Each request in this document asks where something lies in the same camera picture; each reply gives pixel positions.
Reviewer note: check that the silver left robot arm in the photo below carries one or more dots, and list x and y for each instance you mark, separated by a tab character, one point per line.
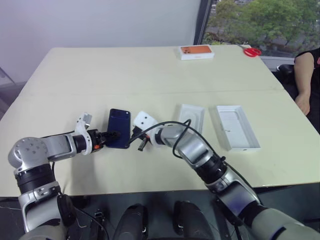
31	150

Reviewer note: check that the person's bare hand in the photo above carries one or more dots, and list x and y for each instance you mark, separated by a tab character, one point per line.
303	102

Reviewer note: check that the dark window frame post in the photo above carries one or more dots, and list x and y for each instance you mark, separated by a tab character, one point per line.
201	21

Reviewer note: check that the white box with orange print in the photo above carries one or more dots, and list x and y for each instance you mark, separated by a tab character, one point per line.
195	51

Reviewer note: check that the green trees outside window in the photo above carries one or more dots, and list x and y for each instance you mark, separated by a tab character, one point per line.
262	20

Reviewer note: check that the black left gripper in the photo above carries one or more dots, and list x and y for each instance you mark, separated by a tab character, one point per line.
96	140

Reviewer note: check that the small black connector block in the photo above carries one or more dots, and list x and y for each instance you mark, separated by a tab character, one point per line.
99	213

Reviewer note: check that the person's dark clothed torso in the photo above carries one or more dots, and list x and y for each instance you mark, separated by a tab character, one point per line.
316	82

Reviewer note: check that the person's bare forearm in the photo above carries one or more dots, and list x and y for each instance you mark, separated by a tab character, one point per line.
303	75

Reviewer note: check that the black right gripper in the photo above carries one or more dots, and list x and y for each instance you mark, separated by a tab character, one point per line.
140	135

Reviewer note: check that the dark rounded shape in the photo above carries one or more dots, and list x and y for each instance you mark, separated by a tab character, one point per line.
191	220
132	222

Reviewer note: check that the white phone box base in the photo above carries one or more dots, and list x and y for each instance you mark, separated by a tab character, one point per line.
191	117

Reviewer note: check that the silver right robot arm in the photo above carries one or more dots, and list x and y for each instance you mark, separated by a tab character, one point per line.
195	147

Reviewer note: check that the white phone box lid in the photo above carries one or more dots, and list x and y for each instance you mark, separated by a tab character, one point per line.
236	127

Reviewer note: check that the black chair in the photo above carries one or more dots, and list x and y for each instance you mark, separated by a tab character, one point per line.
287	77

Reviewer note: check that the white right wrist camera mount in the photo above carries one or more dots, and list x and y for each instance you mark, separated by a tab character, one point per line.
145	120

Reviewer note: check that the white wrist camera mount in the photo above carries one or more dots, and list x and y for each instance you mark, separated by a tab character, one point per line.
82	125
145	120

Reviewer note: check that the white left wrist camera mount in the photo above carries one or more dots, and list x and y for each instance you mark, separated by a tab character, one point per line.
82	125

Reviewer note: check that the dark blue smartphone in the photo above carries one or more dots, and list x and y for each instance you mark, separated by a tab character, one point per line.
119	120

